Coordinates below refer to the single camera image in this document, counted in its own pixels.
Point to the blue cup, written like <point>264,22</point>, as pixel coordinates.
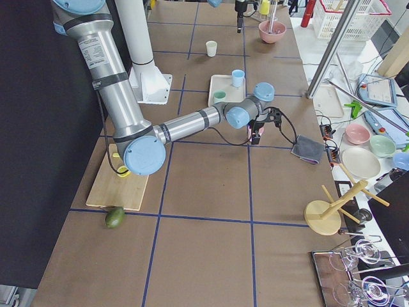
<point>237,78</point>

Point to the blue bowl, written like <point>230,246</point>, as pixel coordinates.
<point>401,160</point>

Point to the pink bowl with ice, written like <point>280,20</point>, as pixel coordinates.
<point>271,35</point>

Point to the teach pendant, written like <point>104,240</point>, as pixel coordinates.
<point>396,128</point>
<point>377,90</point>

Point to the dark green avocado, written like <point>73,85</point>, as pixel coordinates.
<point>114,217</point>

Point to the green bowl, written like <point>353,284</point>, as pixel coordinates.
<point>382,146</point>

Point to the green cup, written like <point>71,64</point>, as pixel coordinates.
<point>219,96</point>

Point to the spare cream tray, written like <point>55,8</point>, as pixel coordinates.
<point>327,101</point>

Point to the pink cup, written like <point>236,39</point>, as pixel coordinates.
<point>250,131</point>

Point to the wooden cutting board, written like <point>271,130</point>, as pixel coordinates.
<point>113,190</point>

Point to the aluminium frame post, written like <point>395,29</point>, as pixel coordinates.
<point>336,39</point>

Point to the yellow cup on rack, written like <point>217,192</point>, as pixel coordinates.
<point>264,7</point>

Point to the cream bowl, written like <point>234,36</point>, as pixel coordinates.
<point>361,162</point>

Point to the grey folded cloth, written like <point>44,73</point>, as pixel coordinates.
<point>308,150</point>

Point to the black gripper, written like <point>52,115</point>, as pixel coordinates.
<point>239,13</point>
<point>256,125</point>

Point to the wooden stand round base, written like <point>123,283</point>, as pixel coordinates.
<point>323,217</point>

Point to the near teach pendant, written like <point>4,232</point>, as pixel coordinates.
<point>396,128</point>

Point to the red cylinder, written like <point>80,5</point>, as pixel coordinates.
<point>308,13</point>

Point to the white perforated basket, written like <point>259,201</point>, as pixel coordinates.
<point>368,18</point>

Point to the black tray with glasses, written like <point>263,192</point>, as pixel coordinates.
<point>347,276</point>

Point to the pink bowl on side table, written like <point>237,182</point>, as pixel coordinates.
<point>357,134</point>

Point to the cream rabbit tray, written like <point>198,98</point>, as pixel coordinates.
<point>225,83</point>

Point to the cream cup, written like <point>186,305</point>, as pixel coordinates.
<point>211,48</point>

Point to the yellow lemon slices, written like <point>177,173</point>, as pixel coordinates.
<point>122,171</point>

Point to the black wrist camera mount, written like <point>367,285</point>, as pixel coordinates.
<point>275,115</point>

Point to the far teach pendant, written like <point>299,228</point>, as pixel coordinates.
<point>377,90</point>

